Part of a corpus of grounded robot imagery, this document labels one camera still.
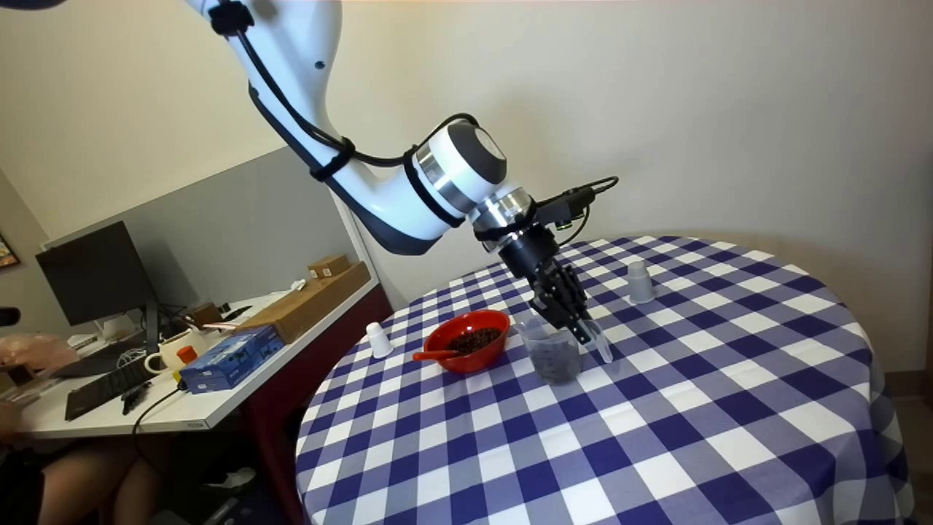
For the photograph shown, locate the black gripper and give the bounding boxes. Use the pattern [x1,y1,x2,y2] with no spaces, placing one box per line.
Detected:
[496,224,597,345]

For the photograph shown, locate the clear plastic measuring jar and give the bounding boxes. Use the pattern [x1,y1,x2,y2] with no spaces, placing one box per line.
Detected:
[517,306,619,386]

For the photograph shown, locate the red bowl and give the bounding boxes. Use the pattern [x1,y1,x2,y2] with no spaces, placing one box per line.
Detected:
[423,310,514,379]

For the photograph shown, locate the orange plastic spoon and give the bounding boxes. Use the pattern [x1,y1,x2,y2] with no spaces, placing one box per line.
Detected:
[409,339,470,367]

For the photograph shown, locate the blue white checkered tablecloth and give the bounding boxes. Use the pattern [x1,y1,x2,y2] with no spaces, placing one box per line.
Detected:
[291,231,922,525]

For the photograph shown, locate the small white bottle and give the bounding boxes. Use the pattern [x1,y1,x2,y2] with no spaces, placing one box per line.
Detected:
[364,320,397,363]

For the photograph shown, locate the long brown cardboard box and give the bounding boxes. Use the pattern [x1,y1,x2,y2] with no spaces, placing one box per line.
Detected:
[231,261,372,345]

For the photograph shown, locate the dark red desk panel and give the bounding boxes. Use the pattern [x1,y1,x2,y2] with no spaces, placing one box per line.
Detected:
[237,285,397,525]

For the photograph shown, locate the grey partition panel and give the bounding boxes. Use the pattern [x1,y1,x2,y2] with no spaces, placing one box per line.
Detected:
[40,144,375,316]

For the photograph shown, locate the blue cardboard box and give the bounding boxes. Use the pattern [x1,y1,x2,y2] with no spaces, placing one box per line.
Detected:
[178,323,285,393]

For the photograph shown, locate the white desk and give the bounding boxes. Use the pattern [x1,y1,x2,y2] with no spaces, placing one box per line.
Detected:
[0,275,383,440]

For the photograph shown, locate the white mug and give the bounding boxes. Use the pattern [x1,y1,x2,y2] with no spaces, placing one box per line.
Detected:
[142,334,200,377]

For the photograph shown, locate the black keyboard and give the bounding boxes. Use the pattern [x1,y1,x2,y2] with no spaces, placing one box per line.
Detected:
[62,358,158,424]

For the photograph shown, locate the black computer monitor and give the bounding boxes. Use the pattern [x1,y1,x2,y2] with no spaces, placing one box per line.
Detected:
[36,218,158,331]

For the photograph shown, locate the person's bare leg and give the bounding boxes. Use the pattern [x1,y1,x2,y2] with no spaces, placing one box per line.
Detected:
[31,440,162,525]

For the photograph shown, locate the pink cloth bundle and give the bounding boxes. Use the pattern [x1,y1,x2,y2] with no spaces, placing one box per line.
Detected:
[0,334,79,377]

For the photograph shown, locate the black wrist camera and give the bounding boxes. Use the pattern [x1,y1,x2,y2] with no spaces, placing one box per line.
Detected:
[527,173,622,231]

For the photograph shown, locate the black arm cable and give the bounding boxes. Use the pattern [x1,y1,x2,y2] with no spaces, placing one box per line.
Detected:
[206,0,483,185]

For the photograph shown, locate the black desk cable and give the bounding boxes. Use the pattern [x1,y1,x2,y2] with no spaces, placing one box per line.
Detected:
[127,377,187,434]

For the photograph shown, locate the framed wall picture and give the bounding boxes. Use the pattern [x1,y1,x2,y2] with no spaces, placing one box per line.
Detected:
[0,231,22,275]

